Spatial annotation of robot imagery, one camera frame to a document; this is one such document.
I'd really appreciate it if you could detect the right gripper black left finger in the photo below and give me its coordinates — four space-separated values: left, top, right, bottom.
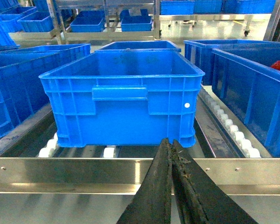
117 139 172 224

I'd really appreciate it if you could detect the small blue bin background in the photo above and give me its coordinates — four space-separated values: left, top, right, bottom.
70 10 105 33
119 9 152 32

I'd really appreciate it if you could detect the blue bin front centre-left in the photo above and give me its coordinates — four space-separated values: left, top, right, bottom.
0 52 61 140

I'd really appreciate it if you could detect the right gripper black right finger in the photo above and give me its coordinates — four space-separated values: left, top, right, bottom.
172 140 256 224

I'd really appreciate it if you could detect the blue bin centre-right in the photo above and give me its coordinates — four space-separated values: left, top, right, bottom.
97 41 182 53
40 50 204 147

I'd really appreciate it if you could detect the blue bin back right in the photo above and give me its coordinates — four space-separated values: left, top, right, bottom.
183 39 280 86

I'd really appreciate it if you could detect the small blue bin background left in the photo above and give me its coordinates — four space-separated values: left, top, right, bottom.
70 10 105 33

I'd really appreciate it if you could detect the blue bin back centre-left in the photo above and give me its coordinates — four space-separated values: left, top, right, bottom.
5 43 91 63

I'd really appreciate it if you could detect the blue bin front centre-right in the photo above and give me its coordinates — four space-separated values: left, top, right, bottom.
40 50 204 147

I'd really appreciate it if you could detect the blue bin back centre-right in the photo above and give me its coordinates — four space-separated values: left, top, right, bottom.
97 41 182 53

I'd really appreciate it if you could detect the blue bin centre-left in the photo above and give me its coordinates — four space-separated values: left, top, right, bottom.
5 43 91 63
0 52 61 140

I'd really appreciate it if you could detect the small blue bin background right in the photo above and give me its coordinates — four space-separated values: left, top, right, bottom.
119 9 152 32

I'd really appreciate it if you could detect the blue bin with red parts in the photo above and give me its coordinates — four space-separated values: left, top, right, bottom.
212 47 280 157

